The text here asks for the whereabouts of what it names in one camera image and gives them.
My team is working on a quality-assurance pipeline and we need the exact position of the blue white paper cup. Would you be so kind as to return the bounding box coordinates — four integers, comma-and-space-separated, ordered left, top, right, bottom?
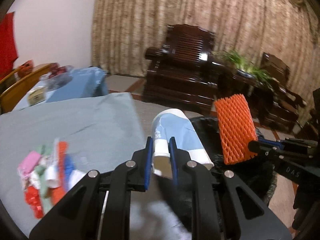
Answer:
151, 108, 215, 180

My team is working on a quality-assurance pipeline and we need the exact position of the orange foam net sleeve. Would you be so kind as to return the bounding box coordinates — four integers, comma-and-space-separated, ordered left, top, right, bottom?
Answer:
214, 94, 258, 165

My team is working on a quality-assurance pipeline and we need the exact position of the blue plastic bag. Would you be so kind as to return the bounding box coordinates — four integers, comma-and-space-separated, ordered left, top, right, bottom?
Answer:
63, 154, 75, 191

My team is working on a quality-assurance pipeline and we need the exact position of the pink paper piece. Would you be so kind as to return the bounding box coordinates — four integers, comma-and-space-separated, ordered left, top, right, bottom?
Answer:
17, 151, 41, 178

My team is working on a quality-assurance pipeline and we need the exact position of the white wrapper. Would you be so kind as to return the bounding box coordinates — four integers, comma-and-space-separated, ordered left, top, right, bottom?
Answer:
20, 171, 41, 191

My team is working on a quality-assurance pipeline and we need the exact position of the black lined trash bin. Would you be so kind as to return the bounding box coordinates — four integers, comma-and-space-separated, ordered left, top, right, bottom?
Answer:
167, 116, 277, 231

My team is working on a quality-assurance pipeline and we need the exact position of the dark wooden armchair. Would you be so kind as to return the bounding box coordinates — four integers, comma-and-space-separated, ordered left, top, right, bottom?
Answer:
142, 24, 217, 115
258, 53, 307, 133

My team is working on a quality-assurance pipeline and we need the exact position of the dark wooden side table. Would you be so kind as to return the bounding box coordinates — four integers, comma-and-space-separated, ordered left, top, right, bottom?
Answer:
216, 70, 273, 118

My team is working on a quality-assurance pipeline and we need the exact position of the light blue tablecloth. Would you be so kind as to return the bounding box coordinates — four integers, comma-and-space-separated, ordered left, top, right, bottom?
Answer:
0, 92, 193, 240

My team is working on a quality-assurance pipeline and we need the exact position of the green potted plant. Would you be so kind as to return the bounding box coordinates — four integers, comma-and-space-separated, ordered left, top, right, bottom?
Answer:
220, 50, 274, 89

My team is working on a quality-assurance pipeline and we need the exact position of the darker blue tablecloth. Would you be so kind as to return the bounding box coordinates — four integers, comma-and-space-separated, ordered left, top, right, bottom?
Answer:
12, 67, 110, 112

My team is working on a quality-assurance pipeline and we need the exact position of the bag of red fruit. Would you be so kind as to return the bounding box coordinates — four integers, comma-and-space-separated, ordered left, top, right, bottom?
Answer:
40, 63, 74, 91

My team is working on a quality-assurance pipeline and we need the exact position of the red wrapper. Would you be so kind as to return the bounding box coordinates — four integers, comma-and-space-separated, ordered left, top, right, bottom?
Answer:
24, 186, 43, 219

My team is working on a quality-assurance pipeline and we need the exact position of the small tissue box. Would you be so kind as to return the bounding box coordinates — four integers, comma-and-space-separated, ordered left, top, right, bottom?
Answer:
27, 86, 46, 106

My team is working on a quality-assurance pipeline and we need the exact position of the beige patterned curtain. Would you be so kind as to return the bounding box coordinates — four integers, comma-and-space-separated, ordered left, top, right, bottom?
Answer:
91, 0, 319, 90

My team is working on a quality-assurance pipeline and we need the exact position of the red basket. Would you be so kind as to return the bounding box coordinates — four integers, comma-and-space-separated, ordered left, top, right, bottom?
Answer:
17, 60, 34, 79

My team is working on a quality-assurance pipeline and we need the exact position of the red cloth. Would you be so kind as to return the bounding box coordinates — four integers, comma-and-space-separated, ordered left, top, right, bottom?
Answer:
0, 12, 18, 79

